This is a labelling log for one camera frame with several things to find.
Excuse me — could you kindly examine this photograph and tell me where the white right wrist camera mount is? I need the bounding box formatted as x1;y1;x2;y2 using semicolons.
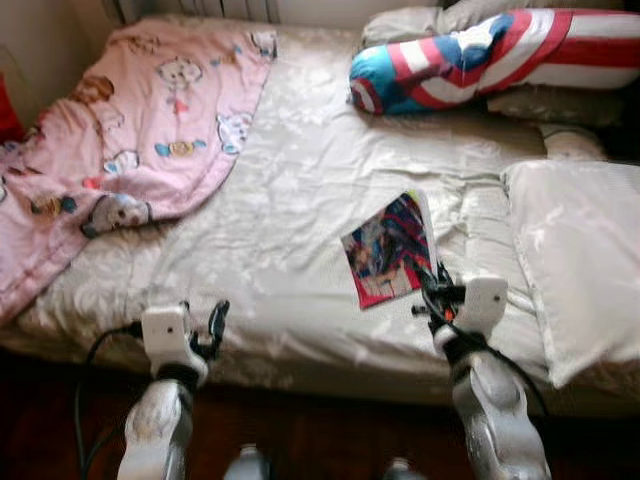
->
455;277;510;339

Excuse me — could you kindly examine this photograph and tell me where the colourful comic book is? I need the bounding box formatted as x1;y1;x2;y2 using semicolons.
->
340;190;441;309

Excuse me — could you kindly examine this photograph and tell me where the silver robot right leg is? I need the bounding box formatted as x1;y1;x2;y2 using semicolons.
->
383;457;429;480

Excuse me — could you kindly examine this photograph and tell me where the pink cartoon print blanket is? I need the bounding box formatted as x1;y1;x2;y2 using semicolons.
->
0;20;279;326

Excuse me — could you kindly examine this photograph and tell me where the grey ribbed radiator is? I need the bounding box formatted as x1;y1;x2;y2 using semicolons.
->
115;0;281;23

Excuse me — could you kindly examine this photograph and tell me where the red white blue striped cushion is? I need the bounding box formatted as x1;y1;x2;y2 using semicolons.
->
348;8;640;117

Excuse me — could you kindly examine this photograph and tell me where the beige floral bedspread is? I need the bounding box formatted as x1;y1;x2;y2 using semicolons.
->
0;12;640;416

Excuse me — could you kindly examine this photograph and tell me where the small beige bolster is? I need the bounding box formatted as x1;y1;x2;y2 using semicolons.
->
540;122;609;163

